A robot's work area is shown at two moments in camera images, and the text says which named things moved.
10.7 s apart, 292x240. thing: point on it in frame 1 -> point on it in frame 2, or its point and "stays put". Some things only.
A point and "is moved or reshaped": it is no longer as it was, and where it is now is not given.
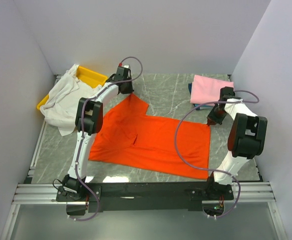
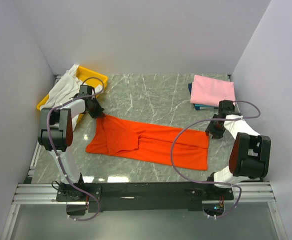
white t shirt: (59, 109) stays put
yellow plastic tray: (91, 78) stays put
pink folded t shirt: (204, 89) stays put
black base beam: (105, 197) stays put
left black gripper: (131, 89) -> (99, 111)
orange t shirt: (125, 136) is moved or reshaped
